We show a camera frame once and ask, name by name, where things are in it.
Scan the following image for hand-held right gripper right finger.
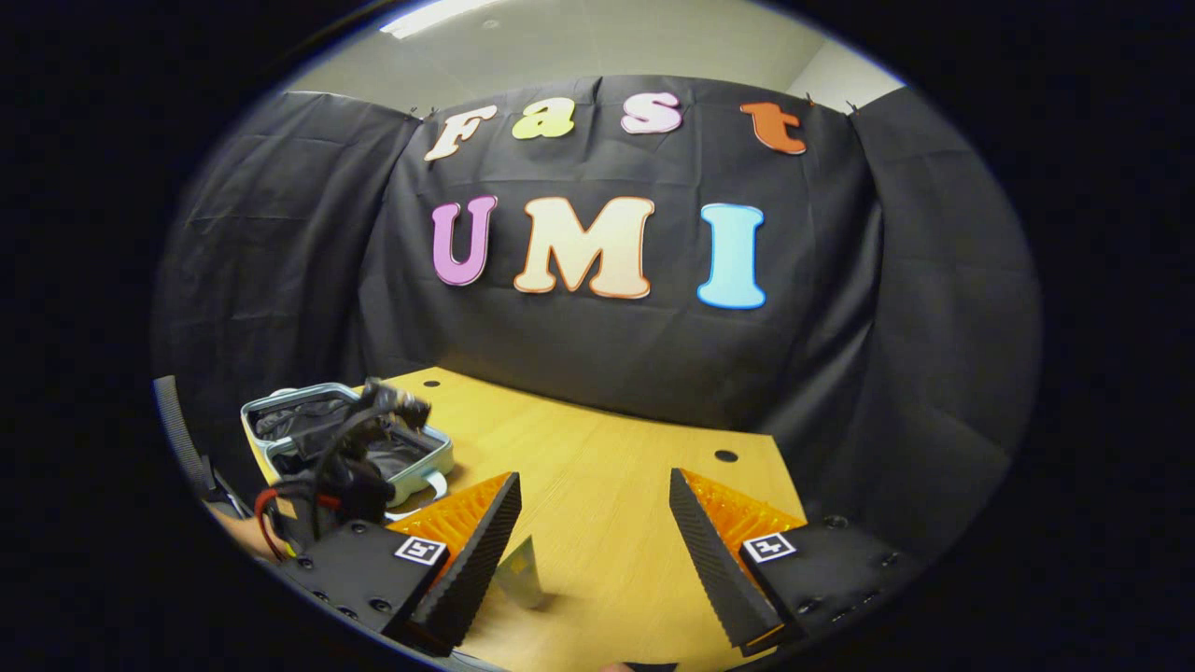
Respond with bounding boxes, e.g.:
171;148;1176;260
669;467;921;658

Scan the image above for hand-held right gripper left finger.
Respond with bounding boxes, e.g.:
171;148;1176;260
278;470;524;658

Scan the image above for large white green tube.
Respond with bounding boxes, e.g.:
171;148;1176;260
493;534;549;610

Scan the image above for light blue suitcase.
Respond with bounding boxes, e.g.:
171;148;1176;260
240;382;457;522

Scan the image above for black backdrop cloth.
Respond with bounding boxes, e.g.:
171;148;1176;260
151;75;1042;561

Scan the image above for ceiling light panel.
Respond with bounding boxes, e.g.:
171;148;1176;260
379;0;510;40

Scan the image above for red cable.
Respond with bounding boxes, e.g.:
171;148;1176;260
254;487;342;561

